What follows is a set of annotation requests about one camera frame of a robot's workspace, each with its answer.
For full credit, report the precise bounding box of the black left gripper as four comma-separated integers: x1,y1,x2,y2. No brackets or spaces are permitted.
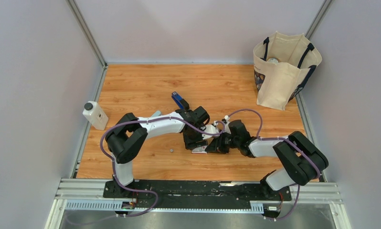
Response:
183,124,209,151

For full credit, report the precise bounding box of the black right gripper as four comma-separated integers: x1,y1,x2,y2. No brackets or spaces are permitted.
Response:
204,130,240,155

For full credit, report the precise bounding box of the red white staple box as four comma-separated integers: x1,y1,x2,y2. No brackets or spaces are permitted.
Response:
191,146,207,154

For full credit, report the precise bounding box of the dark blue stapler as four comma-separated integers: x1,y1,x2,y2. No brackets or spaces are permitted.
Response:
171,92,190,110

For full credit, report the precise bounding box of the light blue stapler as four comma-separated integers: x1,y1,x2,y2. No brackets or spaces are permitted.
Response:
151,110,162,117

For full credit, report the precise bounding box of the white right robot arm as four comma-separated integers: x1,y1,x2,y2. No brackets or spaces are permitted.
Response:
205,120,329,200

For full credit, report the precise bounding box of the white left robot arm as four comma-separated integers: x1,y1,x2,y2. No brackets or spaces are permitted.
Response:
101,106,219,198

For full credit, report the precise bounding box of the object inside tote bag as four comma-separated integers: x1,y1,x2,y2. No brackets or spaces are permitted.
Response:
267,57,279,64

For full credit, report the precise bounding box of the white bottle black cap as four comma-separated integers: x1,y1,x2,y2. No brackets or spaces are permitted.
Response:
82,101,109,130

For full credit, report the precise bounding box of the beige canvas tote bag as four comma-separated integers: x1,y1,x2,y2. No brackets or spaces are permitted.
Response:
253,31,322,110

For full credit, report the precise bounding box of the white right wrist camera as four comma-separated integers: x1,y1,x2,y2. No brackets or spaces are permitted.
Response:
213,115,231,134

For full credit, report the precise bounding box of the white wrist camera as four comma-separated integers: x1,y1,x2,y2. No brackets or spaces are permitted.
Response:
213,115,231,134
201,124,220,140

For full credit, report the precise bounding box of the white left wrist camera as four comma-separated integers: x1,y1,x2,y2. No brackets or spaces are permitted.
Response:
201,124,220,140

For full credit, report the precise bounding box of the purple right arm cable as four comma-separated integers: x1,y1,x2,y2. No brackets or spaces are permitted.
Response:
223,108,322,221

